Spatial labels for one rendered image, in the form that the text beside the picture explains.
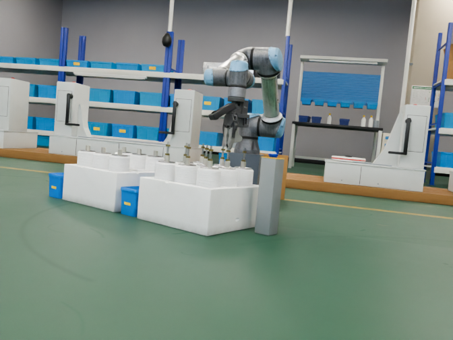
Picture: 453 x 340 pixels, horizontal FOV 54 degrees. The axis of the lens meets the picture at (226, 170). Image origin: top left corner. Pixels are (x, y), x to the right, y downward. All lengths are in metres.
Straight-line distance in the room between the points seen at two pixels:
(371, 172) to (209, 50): 7.47
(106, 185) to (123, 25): 9.83
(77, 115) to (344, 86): 4.77
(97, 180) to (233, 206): 0.69
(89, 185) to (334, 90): 6.24
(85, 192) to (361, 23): 9.09
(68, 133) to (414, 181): 3.26
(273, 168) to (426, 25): 6.90
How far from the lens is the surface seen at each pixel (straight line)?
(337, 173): 3.98
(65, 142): 4.69
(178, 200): 1.79
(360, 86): 8.02
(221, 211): 1.75
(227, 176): 1.83
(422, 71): 8.34
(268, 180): 1.81
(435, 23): 8.53
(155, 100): 7.15
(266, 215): 1.82
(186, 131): 4.23
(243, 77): 1.86
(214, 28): 10.99
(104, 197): 2.12
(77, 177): 2.28
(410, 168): 4.10
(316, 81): 8.02
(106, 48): 11.86
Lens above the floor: 0.37
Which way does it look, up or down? 4 degrees down
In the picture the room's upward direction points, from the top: 5 degrees clockwise
